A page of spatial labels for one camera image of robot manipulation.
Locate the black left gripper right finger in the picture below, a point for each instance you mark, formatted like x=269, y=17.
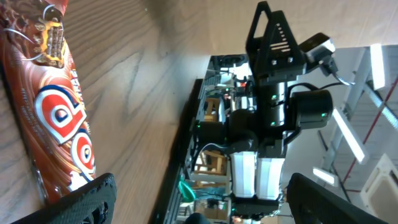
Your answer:
x=309, y=202

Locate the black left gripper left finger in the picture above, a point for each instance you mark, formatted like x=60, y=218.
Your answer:
x=92, y=203

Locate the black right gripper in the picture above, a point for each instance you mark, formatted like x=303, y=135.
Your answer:
x=273, y=99

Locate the red Top chocolate bar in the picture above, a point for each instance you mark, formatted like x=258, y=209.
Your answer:
x=39, y=70

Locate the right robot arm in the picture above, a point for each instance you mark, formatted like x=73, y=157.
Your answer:
x=255, y=140

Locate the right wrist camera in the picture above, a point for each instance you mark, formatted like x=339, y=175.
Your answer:
x=317, y=47

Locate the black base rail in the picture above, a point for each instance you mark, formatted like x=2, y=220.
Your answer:
x=183, y=155

